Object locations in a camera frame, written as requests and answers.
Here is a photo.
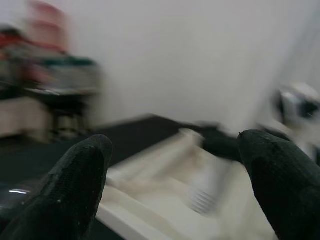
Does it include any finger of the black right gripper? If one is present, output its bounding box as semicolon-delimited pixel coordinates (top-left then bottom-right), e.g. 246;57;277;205
201;134;243;165

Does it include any white plastic table top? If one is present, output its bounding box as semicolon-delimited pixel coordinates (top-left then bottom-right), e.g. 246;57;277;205
96;127;278;240

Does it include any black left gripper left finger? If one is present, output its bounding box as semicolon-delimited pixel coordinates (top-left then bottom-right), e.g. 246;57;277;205
0;134;114;240

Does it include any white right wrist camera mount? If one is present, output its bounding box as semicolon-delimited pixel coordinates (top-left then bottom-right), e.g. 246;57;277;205
271;82;320;153

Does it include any beige cloth covered table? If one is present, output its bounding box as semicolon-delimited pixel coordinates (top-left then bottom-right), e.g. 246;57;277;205
0;99;51;141

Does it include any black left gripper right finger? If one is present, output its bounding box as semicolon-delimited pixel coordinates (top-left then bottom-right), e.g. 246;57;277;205
237;129;320;240

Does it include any black wooden stool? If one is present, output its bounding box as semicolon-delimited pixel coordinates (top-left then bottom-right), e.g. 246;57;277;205
47;99;87;142

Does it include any pink plastic item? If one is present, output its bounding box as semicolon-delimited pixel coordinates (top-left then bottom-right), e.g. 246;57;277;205
27;1;68;53

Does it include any clear container green lid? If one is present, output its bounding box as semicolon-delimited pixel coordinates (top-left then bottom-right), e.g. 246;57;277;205
42;57;101;88

